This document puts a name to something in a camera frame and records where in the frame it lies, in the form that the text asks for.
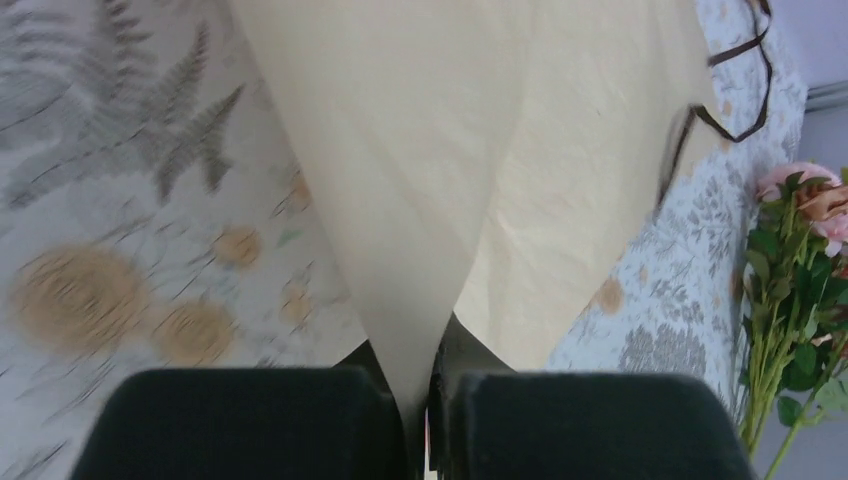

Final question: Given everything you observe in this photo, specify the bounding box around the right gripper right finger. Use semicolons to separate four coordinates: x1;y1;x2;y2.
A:
428;318;754;479

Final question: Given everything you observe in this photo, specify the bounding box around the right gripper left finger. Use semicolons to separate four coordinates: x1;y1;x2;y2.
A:
71;367;409;480

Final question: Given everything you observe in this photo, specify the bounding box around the floral patterned table mat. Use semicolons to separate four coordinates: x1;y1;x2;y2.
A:
1;1;808;479

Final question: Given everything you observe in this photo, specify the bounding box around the dark brown ribbon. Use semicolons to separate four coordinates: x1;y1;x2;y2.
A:
655;0;775;208

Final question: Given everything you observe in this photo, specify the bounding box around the peach wrapping paper sheet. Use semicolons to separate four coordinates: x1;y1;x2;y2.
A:
231;1;717;423

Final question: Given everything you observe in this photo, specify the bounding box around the pink fake flower bunch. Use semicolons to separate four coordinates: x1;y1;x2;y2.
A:
739;162;847;479

